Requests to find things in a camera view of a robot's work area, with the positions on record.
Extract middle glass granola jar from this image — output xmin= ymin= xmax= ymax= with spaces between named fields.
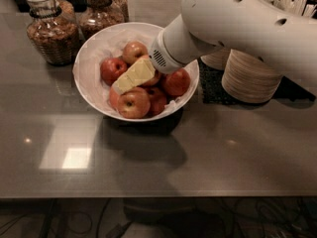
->
xmin=78 ymin=0 xmax=125 ymax=40

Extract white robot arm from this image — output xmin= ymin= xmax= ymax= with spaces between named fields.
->
xmin=149 ymin=0 xmax=317 ymax=94

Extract rear stack paper bowls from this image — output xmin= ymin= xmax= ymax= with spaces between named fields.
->
xmin=201 ymin=48 xmax=231 ymax=70

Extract glass granola jar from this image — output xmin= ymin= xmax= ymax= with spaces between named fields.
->
xmin=78 ymin=0 xmax=125 ymax=40
xmin=26 ymin=0 xmax=79 ymax=65

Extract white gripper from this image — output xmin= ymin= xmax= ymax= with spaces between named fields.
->
xmin=112 ymin=16 xmax=221 ymax=94

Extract back yellowish red apple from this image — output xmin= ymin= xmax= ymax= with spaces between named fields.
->
xmin=122 ymin=41 xmax=148 ymax=65

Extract front yellow red apple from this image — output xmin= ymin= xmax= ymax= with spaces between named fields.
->
xmin=117 ymin=87 xmax=151 ymax=119

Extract stack paper bowls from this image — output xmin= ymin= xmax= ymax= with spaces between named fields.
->
xmin=221 ymin=50 xmax=282 ymax=104
xmin=201 ymin=48 xmax=231 ymax=70

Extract front stack paper bowls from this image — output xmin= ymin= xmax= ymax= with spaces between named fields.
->
xmin=221 ymin=50 xmax=282 ymax=104

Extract white bowl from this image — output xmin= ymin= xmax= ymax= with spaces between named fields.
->
xmin=72 ymin=22 xmax=199 ymax=122

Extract white paper sign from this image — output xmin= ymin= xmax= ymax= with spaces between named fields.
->
xmin=128 ymin=0 xmax=181 ymax=27

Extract left glass granola jar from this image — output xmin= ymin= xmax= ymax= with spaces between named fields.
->
xmin=26 ymin=0 xmax=79 ymax=65

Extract black mat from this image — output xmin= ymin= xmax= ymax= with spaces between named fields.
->
xmin=197 ymin=59 xmax=250 ymax=106

